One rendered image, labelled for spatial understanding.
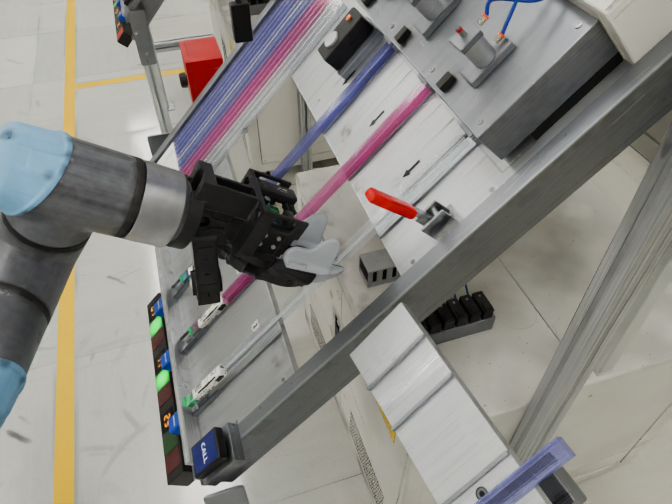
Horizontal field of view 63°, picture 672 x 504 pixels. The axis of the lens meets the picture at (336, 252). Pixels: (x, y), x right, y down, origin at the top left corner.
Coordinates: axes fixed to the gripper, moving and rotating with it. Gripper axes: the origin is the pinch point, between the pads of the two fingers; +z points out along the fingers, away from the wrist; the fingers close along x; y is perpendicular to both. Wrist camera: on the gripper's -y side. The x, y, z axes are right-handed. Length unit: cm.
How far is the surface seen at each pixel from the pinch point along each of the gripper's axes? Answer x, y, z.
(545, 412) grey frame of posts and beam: -13.6, -6.7, 41.4
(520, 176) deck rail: -9.0, 22.5, 3.9
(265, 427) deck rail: -10.1, -18.4, -1.0
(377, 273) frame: 20.8, -14.6, 29.8
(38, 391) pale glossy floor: 63, -117, -2
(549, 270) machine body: 14, 2, 60
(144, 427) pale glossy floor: 42, -101, 21
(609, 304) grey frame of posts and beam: -14.0, 15.2, 26.1
